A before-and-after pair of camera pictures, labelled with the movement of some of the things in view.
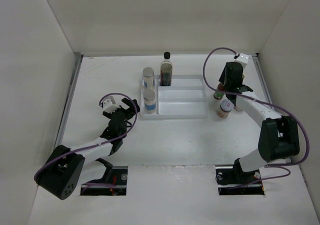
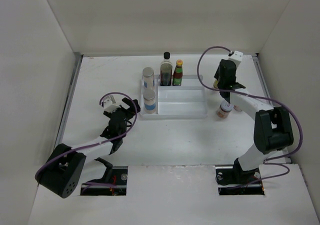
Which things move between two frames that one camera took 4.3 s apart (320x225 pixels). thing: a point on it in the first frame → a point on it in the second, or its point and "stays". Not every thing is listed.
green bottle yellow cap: x=218 y=94 → x=178 y=73
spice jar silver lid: x=149 y=96 stays
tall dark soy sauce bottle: x=166 y=72 stays
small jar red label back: x=238 y=108 stays
